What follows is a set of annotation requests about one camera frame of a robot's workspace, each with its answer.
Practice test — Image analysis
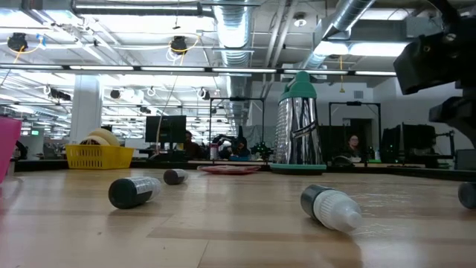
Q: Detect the person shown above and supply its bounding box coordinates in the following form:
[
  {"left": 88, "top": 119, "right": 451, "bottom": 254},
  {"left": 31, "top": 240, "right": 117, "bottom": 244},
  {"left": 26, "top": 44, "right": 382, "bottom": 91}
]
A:
[
  {"left": 344, "top": 134, "right": 367, "bottom": 161},
  {"left": 184, "top": 130, "right": 204, "bottom": 160},
  {"left": 213, "top": 133, "right": 251, "bottom": 160}
]

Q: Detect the yellow plastic basket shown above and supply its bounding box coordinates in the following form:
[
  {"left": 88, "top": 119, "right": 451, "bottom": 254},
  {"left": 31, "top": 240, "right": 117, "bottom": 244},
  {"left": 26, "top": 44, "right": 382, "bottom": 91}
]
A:
[{"left": 65, "top": 144, "right": 135, "bottom": 170}]

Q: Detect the black background gantry frame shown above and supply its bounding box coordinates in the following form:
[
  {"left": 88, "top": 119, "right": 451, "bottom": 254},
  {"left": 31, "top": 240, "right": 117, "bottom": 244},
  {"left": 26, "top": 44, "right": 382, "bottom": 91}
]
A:
[
  {"left": 328, "top": 100, "right": 382, "bottom": 161},
  {"left": 209, "top": 96, "right": 266, "bottom": 161}
]

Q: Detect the red snack packet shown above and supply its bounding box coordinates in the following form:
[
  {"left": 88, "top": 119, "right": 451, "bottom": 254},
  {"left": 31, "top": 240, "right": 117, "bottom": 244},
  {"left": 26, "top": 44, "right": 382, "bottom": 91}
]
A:
[{"left": 196, "top": 165, "right": 262, "bottom": 176}]

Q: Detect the dark background device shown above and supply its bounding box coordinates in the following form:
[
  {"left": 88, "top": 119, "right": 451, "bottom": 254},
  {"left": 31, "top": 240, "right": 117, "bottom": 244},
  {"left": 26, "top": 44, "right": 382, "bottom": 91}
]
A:
[{"left": 251, "top": 141, "right": 274, "bottom": 162}]

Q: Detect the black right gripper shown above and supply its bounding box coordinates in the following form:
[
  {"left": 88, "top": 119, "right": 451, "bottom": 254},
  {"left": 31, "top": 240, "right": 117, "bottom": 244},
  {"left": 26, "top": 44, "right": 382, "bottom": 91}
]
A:
[{"left": 393, "top": 16, "right": 476, "bottom": 149}]

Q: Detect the black ceiling cable reel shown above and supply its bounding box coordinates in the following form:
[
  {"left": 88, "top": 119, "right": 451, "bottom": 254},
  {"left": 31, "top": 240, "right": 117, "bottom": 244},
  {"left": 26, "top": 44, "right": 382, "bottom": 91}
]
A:
[
  {"left": 7, "top": 32, "right": 29, "bottom": 52},
  {"left": 170, "top": 35, "right": 188, "bottom": 54}
]

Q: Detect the grey box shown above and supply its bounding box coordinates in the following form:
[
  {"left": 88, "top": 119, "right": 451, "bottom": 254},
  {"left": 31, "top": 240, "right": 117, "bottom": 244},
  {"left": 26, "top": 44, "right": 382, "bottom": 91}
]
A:
[{"left": 454, "top": 148, "right": 476, "bottom": 171}]

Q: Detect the black background monitor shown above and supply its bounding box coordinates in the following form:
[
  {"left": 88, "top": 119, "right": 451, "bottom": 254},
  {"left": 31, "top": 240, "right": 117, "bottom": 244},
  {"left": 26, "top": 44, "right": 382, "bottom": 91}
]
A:
[{"left": 144, "top": 115, "right": 187, "bottom": 144}]

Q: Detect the white building column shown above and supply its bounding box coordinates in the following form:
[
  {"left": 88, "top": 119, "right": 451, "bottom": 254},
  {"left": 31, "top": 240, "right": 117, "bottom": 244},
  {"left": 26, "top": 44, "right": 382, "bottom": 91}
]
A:
[{"left": 68, "top": 74, "right": 103, "bottom": 146}]

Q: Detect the long ceiling light strip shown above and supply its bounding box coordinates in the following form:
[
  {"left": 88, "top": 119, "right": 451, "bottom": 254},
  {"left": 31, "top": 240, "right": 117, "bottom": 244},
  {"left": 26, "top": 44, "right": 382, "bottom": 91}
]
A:
[{"left": 0, "top": 63, "right": 397, "bottom": 77}]

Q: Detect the teal metal box grater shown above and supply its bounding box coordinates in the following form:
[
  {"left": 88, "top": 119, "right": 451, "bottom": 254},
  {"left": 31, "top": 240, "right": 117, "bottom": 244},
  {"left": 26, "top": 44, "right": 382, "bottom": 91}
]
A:
[{"left": 269, "top": 70, "right": 328, "bottom": 176}]

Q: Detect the dark background workstation equipment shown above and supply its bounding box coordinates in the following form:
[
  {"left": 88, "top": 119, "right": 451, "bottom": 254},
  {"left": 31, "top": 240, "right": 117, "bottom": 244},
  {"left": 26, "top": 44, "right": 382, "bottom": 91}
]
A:
[{"left": 381, "top": 122, "right": 457, "bottom": 168}]

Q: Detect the pink frosted donut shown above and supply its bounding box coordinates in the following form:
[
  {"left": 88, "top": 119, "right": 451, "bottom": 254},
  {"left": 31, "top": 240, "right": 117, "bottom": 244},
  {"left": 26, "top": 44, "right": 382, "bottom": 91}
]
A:
[{"left": 88, "top": 127, "right": 121, "bottom": 147}]

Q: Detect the red plastic tray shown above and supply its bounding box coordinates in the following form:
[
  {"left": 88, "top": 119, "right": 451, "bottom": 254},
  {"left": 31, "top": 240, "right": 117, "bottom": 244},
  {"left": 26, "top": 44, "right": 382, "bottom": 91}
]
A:
[{"left": 0, "top": 116, "right": 23, "bottom": 184}]

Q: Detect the bright ceiling light panel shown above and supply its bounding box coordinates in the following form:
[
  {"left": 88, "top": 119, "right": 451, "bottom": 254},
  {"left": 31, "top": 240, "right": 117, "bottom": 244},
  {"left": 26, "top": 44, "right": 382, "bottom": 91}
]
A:
[{"left": 314, "top": 39, "right": 410, "bottom": 57}]

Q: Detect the silver ceiling air duct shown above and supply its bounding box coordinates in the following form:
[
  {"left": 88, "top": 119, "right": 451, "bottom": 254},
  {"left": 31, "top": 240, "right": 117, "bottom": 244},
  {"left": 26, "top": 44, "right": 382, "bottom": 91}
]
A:
[
  {"left": 213, "top": 0, "right": 257, "bottom": 124},
  {"left": 303, "top": 0, "right": 375, "bottom": 71}
]

